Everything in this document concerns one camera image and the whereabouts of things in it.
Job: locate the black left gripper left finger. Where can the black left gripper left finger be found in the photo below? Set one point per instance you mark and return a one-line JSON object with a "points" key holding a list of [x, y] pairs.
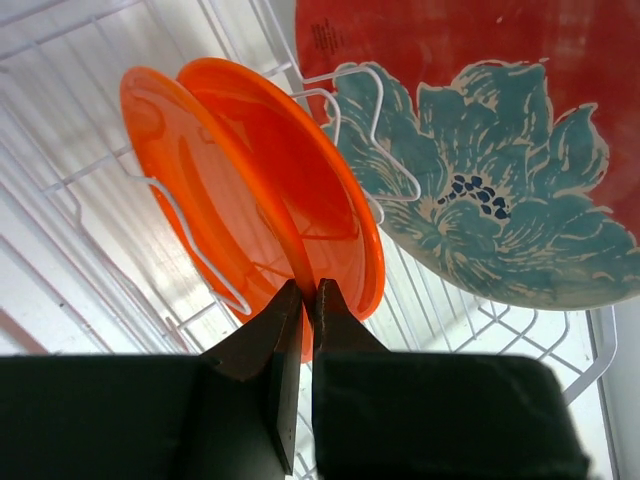
{"points": [[250, 392]]}

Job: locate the orange plastic plate rear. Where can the orange plastic plate rear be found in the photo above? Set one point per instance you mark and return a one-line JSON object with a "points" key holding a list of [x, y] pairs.
{"points": [[316, 207]]}

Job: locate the orange plastic plate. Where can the orange plastic plate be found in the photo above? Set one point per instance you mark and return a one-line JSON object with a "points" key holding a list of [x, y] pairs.
{"points": [[234, 225], [316, 207]]}

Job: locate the orange plastic plate front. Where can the orange plastic plate front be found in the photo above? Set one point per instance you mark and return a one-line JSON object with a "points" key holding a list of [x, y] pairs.
{"points": [[234, 225]]}

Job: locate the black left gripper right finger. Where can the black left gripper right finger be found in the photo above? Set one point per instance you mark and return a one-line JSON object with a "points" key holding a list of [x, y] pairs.
{"points": [[335, 328]]}

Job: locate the red plate with teal flower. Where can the red plate with teal flower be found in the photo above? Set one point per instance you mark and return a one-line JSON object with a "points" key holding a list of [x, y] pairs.
{"points": [[502, 137]]}

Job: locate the white wire dish rack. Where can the white wire dish rack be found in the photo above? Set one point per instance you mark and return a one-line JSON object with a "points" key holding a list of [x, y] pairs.
{"points": [[89, 264]]}

